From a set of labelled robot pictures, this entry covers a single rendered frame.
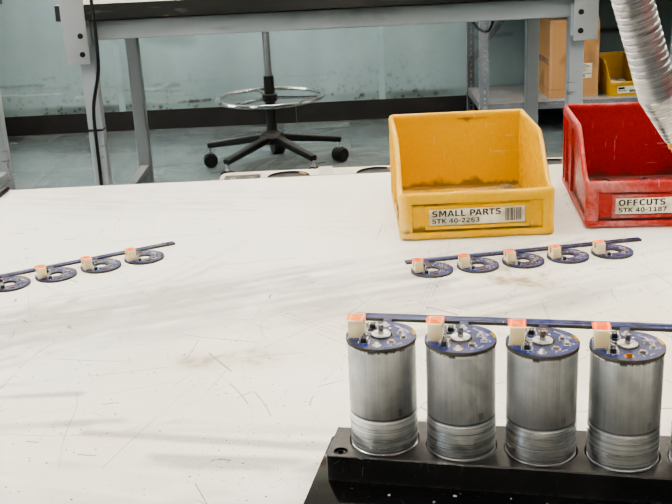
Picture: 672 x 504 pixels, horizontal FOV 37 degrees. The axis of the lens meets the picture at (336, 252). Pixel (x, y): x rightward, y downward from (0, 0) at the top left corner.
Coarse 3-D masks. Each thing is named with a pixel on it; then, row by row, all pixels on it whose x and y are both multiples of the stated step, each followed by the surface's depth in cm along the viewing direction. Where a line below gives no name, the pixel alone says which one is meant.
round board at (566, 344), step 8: (528, 328) 36; (536, 328) 36; (552, 328) 36; (528, 336) 35; (552, 336) 35; (560, 336) 35; (568, 336) 35; (528, 344) 34; (552, 344) 35; (560, 344) 34; (568, 344) 34; (576, 344) 34; (512, 352) 34; (520, 352) 34; (528, 352) 34; (536, 352) 34; (552, 352) 34; (560, 352) 34; (568, 352) 34; (576, 352) 34
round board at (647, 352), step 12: (612, 336) 35; (624, 336) 35; (636, 336) 35; (648, 336) 35; (600, 348) 34; (612, 348) 34; (648, 348) 34; (660, 348) 34; (612, 360) 33; (624, 360) 33; (636, 360) 33; (648, 360) 33
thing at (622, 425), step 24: (600, 360) 34; (600, 384) 34; (624, 384) 33; (648, 384) 33; (600, 408) 34; (624, 408) 34; (648, 408) 34; (600, 432) 34; (624, 432) 34; (648, 432) 34; (600, 456) 35; (624, 456) 34; (648, 456) 34
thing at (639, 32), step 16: (624, 0) 27; (640, 0) 27; (624, 16) 27; (640, 16) 27; (656, 16) 27; (624, 32) 28; (640, 32) 27; (656, 32) 27; (624, 48) 28; (640, 48) 28; (656, 48) 28; (640, 64) 28; (656, 64) 28; (640, 80) 28; (656, 80) 28; (640, 96) 29; (656, 96) 28
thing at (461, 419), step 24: (456, 336) 35; (432, 360) 35; (456, 360) 34; (480, 360) 34; (432, 384) 35; (456, 384) 35; (480, 384) 35; (432, 408) 36; (456, 408) 35; (480, 408) 35; (432, 432) 36; (456, 432) 35; (480, 432) 35; (456, 456) 36; (480, 456) 36
